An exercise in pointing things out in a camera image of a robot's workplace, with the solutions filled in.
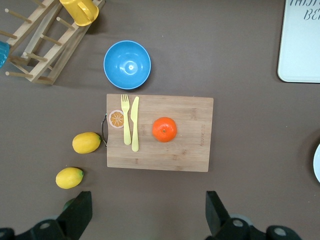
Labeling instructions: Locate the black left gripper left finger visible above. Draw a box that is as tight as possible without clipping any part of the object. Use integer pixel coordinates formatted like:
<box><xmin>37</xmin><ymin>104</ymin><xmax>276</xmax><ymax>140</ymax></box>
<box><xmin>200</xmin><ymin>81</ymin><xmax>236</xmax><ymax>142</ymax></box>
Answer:
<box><xmin>0</xmin><ymin>191</ymin><xmax>93</xmax><ymax>240</ymax></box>

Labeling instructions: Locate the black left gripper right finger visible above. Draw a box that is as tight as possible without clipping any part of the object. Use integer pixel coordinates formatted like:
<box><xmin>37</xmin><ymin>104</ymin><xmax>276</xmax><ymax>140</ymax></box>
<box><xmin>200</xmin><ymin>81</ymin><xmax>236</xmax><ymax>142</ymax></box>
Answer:
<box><xmin>204</xmin><ymin>190</ymin><xmax>301</xmax><ymax>240</ymax></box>

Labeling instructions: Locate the orange mandarin fruit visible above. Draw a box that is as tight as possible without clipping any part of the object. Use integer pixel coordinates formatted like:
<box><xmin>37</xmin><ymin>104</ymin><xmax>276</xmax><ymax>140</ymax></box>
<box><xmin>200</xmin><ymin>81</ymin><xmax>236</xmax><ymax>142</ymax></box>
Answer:
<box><xmin>151</xmin><ymin>116</ymin><xmax>178</xmax><ymax>143</ymax></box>

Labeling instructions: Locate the white round plate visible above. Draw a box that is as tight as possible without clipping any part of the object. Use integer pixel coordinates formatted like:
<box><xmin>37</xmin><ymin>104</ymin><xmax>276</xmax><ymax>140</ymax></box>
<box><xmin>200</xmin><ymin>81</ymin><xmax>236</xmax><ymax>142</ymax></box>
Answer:
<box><xmin>312</xmin><ymin>143</ymin><xmax>320</xmax><ymax>183</ymax></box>

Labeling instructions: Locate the dark green avocado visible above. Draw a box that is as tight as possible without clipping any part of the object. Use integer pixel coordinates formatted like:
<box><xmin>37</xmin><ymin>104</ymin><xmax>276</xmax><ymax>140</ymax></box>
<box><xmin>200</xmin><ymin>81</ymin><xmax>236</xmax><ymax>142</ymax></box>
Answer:
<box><xmin>62</xmin><ymin>198</ymin><xmax>75</xmax><ymax>212</ymax></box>

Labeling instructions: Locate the yellow lemon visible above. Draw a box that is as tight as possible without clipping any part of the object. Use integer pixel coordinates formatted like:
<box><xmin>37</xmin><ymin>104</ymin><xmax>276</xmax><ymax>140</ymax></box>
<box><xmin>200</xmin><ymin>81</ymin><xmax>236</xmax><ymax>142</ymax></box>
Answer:
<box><xmin>72</xmin><ymin>131</ymin><xmax>102</xmax><ymax>155</ymax></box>
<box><xmin>55</xmin><ymin>167</ymin><xmax>85</xmax><ymax>190</ymax></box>

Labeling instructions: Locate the bamboo cutting board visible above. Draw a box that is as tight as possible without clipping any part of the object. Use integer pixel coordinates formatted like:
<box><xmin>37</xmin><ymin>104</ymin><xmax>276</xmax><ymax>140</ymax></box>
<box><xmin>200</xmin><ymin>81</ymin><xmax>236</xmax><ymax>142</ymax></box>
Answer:
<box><xmin>101</xmin><ymin>93</ymin><xmax>215</xmax><ymax>173</ymax></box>

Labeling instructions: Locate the yellow plastic fork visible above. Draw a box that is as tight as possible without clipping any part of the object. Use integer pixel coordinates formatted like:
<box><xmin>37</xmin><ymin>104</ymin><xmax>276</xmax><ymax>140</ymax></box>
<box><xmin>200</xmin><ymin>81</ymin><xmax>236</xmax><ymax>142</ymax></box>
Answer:
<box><xmin>120</xmin><ymin>93</ymin><xmax>132</xmax><ymax>146</ymax></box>

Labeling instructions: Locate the flat orange slice disc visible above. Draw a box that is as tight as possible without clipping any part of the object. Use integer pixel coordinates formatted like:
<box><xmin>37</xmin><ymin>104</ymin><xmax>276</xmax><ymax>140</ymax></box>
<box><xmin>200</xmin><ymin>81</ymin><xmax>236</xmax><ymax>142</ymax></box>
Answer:
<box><xmin>108</xmin><ymin>109</ymin><xmax>125</xmax><ymax>130</ymax></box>

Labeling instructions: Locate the yellow plastic knife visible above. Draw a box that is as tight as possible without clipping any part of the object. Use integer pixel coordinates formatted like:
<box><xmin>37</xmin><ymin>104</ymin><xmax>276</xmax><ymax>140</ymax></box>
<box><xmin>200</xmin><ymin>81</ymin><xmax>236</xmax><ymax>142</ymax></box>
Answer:
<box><xmin>130</xmin><ymin>96</ymin><xmax>140</xmax><ymax>153</ymax></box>

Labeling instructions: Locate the blue plastic bowl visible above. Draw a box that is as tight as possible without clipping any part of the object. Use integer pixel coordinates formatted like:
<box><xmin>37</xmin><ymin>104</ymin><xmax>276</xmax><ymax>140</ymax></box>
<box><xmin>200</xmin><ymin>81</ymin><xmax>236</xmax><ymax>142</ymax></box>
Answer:
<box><xmin>103</xmin><ymin>40</ymin><xmax>152</xmax><ymax>90</ymax></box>

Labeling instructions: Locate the wooden peg drying rack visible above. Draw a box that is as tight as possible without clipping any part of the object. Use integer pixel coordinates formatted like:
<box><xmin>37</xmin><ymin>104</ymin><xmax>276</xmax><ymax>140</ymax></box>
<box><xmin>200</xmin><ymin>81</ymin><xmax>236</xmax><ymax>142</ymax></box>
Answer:
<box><xmin>0</xmin><ymin>0</ymin><xmax>106</xmax><ymax>86</ymax></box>

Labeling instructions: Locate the blue ribbed cup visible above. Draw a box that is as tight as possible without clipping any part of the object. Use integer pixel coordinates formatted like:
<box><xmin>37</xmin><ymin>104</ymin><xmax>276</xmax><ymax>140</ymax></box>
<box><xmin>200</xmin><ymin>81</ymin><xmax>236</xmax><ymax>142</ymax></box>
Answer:
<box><xmin>0</xmin><ymin>40</ymin><xmax>11</xmax><ymax>69</ymax></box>

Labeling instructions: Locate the cream bear print tray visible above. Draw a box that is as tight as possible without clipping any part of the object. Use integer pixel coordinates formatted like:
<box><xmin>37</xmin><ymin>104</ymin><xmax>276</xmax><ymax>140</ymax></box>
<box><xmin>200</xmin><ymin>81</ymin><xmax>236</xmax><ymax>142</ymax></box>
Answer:
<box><xmin>277</xmin><ymin>0</ymin><xmax>320</xmax><ymax>83</ymax></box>

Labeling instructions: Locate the yellow plastic mug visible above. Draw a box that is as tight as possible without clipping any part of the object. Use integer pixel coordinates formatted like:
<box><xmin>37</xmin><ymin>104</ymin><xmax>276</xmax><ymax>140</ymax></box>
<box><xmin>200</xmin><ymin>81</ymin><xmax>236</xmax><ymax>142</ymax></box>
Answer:
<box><xmin>59</xmin><ymin>0</ymin><xmax>100</xmax><ymax>27</ymax></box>

